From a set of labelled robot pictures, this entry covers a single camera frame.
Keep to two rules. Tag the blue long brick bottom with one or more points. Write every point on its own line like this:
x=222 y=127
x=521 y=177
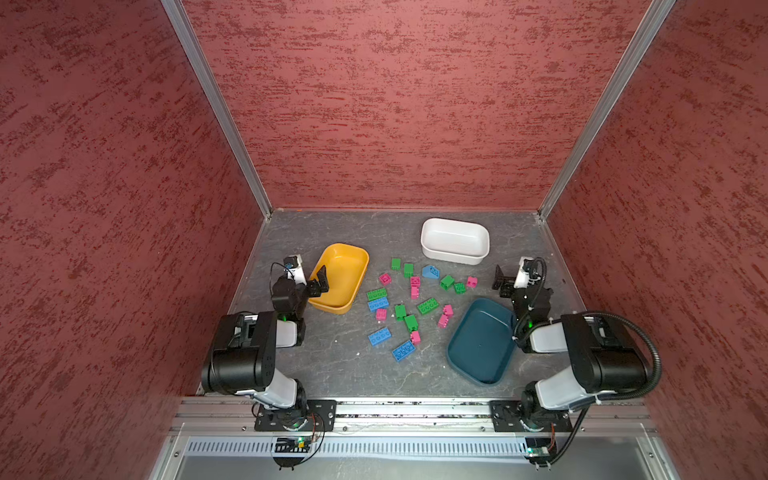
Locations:
x=403 y=351

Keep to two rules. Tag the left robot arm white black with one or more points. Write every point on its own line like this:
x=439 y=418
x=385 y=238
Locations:
x=241 y=360

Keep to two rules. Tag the white plastic bin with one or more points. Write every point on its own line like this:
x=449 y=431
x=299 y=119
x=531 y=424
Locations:
x=455 y=241

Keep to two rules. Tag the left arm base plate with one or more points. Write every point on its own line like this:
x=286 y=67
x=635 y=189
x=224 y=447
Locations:
x=314 y=415

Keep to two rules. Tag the light blue square brick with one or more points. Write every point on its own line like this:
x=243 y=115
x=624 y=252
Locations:
x=430 y=272

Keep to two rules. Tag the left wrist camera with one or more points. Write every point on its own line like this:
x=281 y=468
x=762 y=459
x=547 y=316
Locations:
x=294 y=268

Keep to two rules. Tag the yellow plastic bin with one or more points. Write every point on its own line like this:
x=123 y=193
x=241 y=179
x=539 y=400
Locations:
x=346 y=266

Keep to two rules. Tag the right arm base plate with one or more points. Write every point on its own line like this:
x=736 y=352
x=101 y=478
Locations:
x=527 y=417

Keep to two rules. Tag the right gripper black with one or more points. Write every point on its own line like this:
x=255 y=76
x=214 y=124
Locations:
x=508 y=284

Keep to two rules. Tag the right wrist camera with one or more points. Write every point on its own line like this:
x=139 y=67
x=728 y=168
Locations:
x=527 y=274

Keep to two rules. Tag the left corner aluminium post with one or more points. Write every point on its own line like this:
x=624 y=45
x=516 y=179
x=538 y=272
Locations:
x=184 y=31

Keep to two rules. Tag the corner aluminium post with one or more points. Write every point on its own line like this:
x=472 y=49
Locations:
x=184 y=31
x=646 y=31

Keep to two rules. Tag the blue long brick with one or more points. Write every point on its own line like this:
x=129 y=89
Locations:
x=380 y=303
x=380 y=336
x=403 y=351

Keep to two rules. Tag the left controller board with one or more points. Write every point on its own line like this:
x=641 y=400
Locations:
x=290 y=452

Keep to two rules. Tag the aluminium front rail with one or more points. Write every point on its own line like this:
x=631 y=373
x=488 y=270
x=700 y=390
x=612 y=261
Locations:
x=409 y=415

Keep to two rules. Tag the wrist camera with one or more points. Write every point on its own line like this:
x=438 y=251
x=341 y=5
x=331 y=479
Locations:
x=527 y=274
x=294 y=268

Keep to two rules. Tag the controller board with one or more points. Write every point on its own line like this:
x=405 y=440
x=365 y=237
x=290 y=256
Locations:
x=539 y=451
x=290 y=452

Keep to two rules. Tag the right controller board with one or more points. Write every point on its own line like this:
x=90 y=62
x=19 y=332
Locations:
x=539 y=451

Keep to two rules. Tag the teal plastic bin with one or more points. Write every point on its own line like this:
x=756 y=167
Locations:
x=482 y=346

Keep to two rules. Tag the right corner aluminium post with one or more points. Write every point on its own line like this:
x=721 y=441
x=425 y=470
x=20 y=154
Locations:
x=646 y=31

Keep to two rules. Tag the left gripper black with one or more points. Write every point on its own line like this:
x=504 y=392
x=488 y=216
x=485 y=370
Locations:
x=315 y=291

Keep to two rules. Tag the green long brick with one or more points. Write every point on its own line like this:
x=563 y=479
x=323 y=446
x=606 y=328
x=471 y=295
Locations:
x=428 y=306
x=376 y=294

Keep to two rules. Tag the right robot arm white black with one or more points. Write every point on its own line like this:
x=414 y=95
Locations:
x=610 y=357

